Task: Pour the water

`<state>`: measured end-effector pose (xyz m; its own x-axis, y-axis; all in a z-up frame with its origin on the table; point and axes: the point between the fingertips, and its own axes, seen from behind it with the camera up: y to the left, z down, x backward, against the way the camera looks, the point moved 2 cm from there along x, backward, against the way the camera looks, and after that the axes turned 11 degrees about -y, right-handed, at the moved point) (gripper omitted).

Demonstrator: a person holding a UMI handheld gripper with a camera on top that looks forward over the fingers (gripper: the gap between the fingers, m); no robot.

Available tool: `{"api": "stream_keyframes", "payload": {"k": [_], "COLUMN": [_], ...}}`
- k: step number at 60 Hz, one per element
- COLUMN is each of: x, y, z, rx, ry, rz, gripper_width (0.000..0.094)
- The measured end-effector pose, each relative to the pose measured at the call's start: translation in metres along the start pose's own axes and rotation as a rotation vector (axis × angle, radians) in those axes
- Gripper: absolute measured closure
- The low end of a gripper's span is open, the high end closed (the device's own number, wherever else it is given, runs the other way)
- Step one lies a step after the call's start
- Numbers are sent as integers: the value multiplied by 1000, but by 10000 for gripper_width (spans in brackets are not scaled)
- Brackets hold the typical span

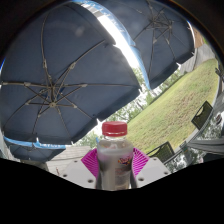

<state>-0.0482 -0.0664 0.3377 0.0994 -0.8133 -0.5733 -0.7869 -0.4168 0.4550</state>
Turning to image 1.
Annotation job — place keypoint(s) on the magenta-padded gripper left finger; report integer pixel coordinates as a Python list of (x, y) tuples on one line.
[(81, 171)]

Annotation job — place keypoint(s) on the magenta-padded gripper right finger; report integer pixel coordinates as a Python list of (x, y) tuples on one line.
[(151, 170)]

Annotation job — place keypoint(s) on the clear red-capped drink bottle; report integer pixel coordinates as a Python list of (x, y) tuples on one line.
[(115, 156)]

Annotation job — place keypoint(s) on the grey roofed building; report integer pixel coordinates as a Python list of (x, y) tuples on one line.
[(70, 156)]

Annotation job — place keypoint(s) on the navy umbrella with light-blue trim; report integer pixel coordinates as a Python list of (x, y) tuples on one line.
[(26, 151)]

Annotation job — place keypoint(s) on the large navy patio umbrella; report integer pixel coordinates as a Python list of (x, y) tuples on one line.
[(66, 66)]

